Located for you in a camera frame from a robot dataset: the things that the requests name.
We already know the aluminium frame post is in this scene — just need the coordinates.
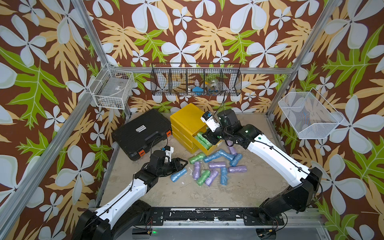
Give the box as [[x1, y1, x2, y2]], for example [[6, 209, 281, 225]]
[[266, 0, 342, 117]]

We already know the white mesh basket right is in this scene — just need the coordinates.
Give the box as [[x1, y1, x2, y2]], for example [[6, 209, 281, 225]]
[[278, 88, 344, 140]]

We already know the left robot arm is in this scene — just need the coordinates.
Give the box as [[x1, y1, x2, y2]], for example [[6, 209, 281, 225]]
[[72, 150, 188, 240]]

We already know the green trash bag roll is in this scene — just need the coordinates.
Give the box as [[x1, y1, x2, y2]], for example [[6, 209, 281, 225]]
[[194, 136, 210, 150], [197, 132, 212, 148], [197, 170, 211, 186], [188, 152, 206, 165]]

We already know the blue trash bag roll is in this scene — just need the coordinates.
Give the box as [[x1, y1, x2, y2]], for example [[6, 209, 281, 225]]
[[203, 151, 221, 163], [220, 167, 228, 186], [171, 169, 188, 182], [217, 149, 235, 162], [230, 154, 243, 167]]

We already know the black tool case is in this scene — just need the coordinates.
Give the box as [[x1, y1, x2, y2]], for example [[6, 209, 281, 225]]
[[112, 109, 172, 161]]

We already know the purple trash bag roll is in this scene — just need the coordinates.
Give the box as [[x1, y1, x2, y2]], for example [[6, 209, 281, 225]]
[[209, 162, 227, 169], [193, 162, 201, 180], [228, 145, 238, 156], [228, 166, 248, 173], [205, 169, 219, 187]]

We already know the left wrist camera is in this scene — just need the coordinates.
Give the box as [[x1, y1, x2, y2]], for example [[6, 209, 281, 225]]
[[162, 146, 174, 162]]

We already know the blue object in basket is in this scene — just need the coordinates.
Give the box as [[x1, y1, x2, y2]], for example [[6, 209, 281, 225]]
[[193, 87, 204, 95]]

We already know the clear jar in basket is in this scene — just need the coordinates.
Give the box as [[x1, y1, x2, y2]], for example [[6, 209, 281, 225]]
[[207, 79, 220, 94]]

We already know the yellow plastic drawer cabinet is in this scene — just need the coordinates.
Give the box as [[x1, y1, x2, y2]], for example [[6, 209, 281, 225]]
[[170, 104, 209, 155]]

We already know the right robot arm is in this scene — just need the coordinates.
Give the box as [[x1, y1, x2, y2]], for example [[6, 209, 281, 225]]
[[201, 110, 323, 225]]

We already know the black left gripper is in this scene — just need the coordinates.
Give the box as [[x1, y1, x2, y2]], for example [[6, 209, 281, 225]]
[[156, 156, 188, 177]]

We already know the black wire basket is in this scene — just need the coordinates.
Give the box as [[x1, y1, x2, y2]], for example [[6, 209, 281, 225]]
[[150, 63, 242, 97]]

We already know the yellow top drawer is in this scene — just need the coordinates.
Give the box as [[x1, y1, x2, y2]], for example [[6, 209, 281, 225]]
[[192, 131, 223, 155]]

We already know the white wire basket left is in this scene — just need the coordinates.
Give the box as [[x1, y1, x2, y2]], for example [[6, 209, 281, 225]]
[[90, 64, 135, 110]]

